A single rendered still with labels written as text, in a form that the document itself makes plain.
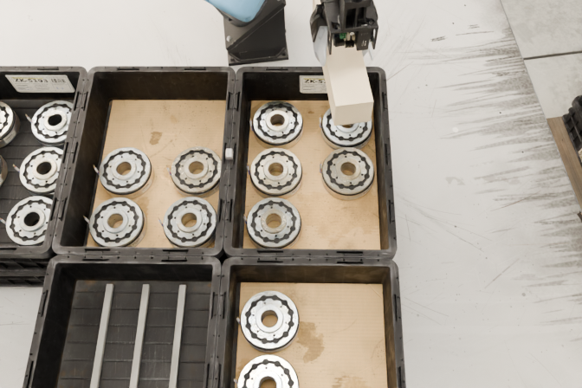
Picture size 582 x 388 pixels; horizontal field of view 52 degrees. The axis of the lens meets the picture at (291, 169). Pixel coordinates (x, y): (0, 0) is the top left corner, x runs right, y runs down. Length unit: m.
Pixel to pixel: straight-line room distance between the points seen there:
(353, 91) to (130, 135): 0.53
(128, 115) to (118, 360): 0.51
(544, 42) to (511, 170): 1.25
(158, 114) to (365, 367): 0.66
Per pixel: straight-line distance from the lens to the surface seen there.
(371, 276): 1.10
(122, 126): 1.32
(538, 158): 1.47
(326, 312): 1.11
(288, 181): 1.17
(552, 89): 2.50
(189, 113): 1.30
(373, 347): 1.11
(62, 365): 1.18
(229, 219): 1.07
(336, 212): 1.18
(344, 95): 0.97
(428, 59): 1.55
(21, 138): 1.39
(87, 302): 1.19
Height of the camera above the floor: 1.91
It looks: 63 degrees down
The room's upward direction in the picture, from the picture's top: 3 degrees counter-clockwise
